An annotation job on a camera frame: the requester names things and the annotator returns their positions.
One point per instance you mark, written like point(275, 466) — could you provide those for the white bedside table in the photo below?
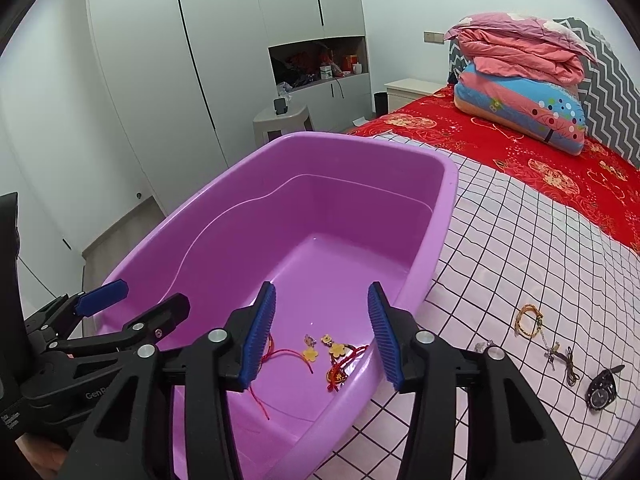
point(403, 92)

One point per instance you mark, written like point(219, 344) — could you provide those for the black bin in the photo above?
point(380, 103)

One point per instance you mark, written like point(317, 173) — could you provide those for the black sport wristwatch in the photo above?
point(602, 389)

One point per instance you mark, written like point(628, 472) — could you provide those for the grey chevron pillow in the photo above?
point(609, 98)

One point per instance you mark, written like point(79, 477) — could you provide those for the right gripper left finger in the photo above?
point(129, 433)

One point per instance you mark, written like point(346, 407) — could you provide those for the pink folded quilt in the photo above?
point(515, 45)

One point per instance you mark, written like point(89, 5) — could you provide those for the purple plastic tub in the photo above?
point(321, 216)

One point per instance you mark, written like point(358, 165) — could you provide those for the operator left hand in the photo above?
point(45, 457)

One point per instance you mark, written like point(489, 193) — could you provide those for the white black grid blanket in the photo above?
point(549, 287)

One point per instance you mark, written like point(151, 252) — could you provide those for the grey plastic stool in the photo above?
point(268, 125)

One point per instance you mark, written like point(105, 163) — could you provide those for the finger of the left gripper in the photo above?
point(149, 328)
point(64, 313)

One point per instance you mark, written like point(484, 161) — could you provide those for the white wardrobe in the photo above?
point(188, 77)

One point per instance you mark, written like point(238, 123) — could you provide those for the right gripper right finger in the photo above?
point(510, 435)

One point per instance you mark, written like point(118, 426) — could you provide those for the red patterned bed sheet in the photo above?
point(598, 183)

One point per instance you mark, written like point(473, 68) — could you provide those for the colourful striped pillow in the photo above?
point(544, 111)

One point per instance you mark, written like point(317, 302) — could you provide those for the wall switch plate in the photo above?
point(433, 37)

